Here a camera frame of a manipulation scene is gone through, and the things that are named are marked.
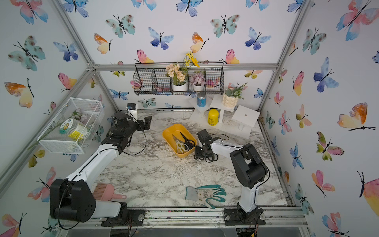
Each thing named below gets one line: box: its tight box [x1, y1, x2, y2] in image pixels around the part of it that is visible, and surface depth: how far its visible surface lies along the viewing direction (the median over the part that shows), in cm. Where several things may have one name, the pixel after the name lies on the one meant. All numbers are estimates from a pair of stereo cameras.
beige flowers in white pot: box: [165, 63, 189, 92], surface depth 85 cm
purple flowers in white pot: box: [189, 72, 206, 92], surface depth 91 cm
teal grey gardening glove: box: [185, 184, 227, 210], surface depth 82 cm
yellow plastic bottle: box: [207, 108, 219, 126], surface depth 106 cm
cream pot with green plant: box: [222, 81, 248, 109], surface depth 90 cm
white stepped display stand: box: [188, 94, 261, 140], surface depth 106 cm
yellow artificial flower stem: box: [183, 51, 200, 68], surface depth 84 cm
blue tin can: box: [196, 92, 207, 108], surface depth 101 cm
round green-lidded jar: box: [59, 118, 91, 141], surface depth 66 cm
